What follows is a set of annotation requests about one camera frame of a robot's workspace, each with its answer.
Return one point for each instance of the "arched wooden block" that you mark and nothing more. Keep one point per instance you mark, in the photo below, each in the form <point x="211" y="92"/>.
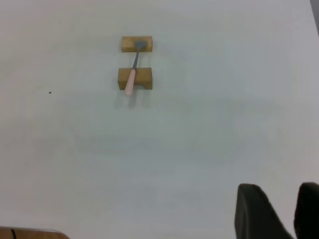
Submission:
<point x="144" y="76"/>

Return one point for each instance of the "flat rectangular wooden block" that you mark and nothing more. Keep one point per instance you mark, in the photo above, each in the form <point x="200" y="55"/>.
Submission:
<point x="127" y="45"/>

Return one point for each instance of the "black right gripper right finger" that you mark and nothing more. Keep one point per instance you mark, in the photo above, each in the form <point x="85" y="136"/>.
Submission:
<point x="309" y="211"/>

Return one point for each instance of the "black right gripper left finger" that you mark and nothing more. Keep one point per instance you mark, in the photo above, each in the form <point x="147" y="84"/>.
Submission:
<point x="256" y="214"/>

